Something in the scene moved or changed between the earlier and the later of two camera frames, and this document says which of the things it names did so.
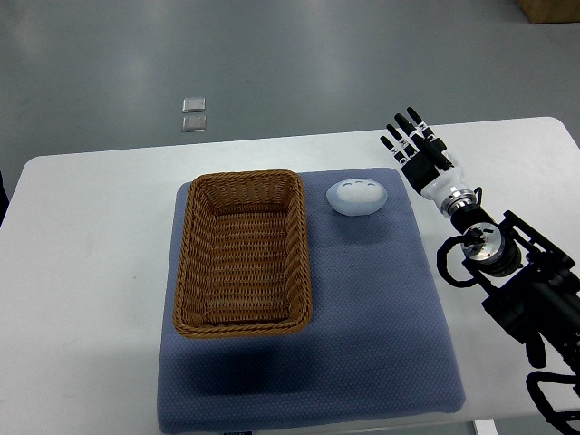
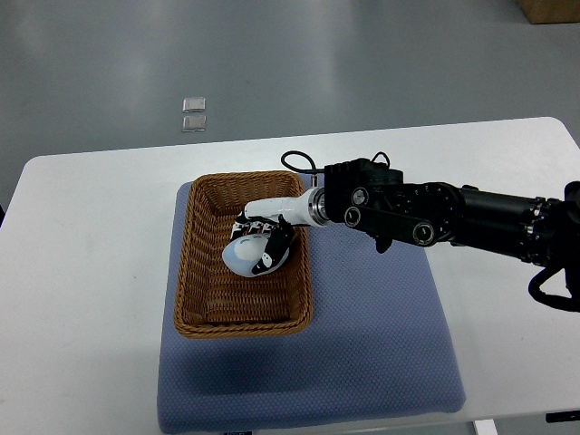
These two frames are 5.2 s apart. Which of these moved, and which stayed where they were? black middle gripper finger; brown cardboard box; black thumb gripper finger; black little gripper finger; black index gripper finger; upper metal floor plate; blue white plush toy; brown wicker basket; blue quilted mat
Moved: black thumb gripper finger; black little gripper finger; black middle gripper finger; black index gripper finger; blue white plush toy
Stayed: blue quilted mat; brown cardboard box; upper metal floor plate; brown wicker basket
